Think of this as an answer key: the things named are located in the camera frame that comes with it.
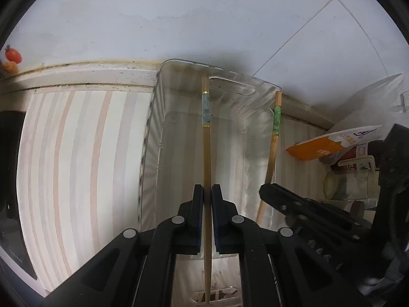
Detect plastic cup with lid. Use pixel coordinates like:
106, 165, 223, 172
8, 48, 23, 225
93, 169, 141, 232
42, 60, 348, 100
324, 155, 381, 200

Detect orange white carton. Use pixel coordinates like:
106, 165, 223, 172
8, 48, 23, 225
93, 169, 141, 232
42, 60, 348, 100
286, 125, 381, 161

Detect clear plastic organizer tray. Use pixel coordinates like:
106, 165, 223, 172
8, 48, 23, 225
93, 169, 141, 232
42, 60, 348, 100
135, 59, 281, 306

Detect black induction stove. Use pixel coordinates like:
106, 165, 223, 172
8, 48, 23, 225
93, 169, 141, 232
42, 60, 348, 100
0, 111, 37, 279

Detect clear plastic bag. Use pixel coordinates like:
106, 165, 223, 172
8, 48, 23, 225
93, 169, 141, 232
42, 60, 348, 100
329, 73, 408, 139

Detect green banded bamboo chopstick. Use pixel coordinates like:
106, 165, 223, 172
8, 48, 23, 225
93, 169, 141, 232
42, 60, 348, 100
255, 90, 284, 225

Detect fruit wall stickers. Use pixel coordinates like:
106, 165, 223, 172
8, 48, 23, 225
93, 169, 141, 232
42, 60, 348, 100
1, 45, 22, 75

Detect blue banded bamboo chopstick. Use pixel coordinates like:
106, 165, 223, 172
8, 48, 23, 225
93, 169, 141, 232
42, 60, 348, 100
202, 75, 212, 306

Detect striped cat table mat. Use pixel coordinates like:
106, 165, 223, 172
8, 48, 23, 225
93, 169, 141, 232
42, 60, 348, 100
17, 90, 328, 294

